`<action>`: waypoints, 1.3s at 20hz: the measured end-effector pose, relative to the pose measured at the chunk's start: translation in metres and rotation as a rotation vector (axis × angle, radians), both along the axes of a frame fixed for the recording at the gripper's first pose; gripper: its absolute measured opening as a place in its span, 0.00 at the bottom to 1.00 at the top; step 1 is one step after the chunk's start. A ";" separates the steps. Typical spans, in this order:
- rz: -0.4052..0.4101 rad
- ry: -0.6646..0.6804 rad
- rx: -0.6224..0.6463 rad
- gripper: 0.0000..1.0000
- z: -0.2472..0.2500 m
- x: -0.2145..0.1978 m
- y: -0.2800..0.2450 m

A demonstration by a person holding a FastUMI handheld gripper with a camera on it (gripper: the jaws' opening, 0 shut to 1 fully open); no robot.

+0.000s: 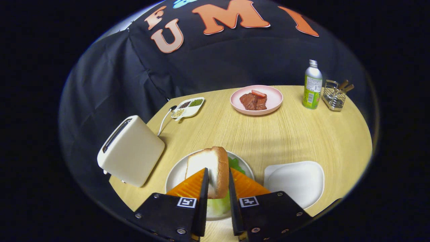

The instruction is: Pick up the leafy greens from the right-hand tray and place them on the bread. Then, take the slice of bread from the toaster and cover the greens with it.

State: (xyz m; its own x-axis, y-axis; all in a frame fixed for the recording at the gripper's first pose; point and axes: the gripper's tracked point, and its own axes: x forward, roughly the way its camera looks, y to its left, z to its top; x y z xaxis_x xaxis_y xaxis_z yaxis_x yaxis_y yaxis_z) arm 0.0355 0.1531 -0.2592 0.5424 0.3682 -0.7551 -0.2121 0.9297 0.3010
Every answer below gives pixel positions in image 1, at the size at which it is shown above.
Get white toaster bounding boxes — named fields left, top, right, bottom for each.
left=97, top=115, right=165, bottom=188

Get thick toast bread slice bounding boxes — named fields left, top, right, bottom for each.
left=185, top=146, right=229, bottom=199

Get silver bottle with green label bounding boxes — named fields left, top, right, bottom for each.
left=302, top=59, right=323, bottom=110

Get brown meat pieces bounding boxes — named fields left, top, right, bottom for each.
left=240, top=91, right=268, bottom=111

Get pink plate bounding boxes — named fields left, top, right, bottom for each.
left=230, top=85, right=284, bottom=116

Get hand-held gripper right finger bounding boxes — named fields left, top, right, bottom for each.
left=228, top=168, right=313, bottom=242

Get white squarish plate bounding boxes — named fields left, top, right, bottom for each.
left=263, top=161, right=325, bottom=209

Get white round plate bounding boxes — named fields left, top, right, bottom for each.
left=165, top=149, right=255, bottom=221

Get green lettuce leaf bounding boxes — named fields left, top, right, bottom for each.
left=206, top=156, right=246, bottom=218

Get black backdrop cloth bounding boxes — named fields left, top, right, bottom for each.
left=59, top=0, right=373, bottom=189

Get white toaster cable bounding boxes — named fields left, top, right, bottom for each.
left=157, top=106, right=177, bottom=136

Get metal wire cutlery basket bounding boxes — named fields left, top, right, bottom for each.
left=322, top=80, right=347, bottom=112

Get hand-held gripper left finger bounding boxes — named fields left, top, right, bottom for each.
left=127, top=167, right=210, bottom=242

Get white divided seasoning tray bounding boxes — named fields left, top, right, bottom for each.
left=171, top=97, right=205, bottom=121

